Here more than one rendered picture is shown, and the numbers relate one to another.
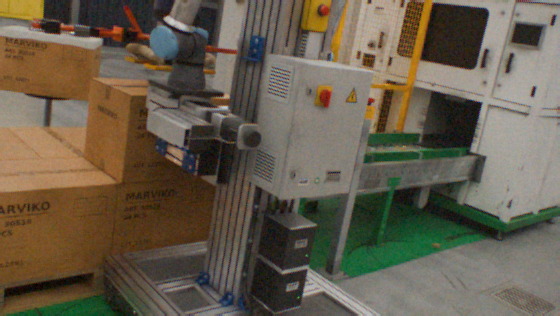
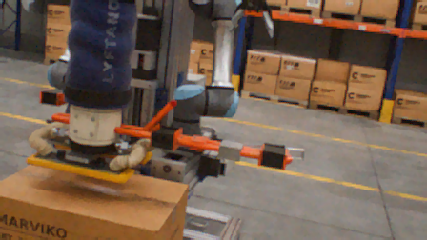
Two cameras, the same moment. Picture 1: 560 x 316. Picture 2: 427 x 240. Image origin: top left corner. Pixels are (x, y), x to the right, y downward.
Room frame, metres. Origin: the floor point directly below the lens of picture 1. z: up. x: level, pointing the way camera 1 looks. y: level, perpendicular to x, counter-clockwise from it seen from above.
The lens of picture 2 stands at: (3.14, 2.03, 1.62)
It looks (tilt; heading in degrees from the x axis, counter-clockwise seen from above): 13 degrees down; 236
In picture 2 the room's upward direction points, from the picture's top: 7 degrees clockwise
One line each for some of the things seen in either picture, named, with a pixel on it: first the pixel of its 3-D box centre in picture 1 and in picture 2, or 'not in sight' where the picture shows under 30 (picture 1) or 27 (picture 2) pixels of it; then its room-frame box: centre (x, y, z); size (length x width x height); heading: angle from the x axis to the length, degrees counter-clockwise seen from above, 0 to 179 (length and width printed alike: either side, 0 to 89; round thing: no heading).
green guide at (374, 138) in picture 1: (357, 137); not in sight; (4.06, -0.60, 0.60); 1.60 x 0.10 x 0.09; 134
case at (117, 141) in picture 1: (161, 127); (90, 238); (2.57, 0.58, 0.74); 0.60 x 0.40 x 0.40; 135
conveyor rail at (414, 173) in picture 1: (387, 176); not in sight; (3.38, -0.75, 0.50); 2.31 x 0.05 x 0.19; 134
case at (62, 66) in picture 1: (51, 62); not in sight; (3.63, 1.64, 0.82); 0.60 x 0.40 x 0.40; 103
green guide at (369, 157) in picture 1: (414, 157); not in sight; (3.67, -0.96, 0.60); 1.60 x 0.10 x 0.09; 134
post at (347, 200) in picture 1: (348, 192); not in sight; (2.85, -0.44, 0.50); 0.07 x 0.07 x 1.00; 44
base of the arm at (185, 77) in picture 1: (188, 73); (185, 128); (2.10, 0.40, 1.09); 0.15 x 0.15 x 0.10
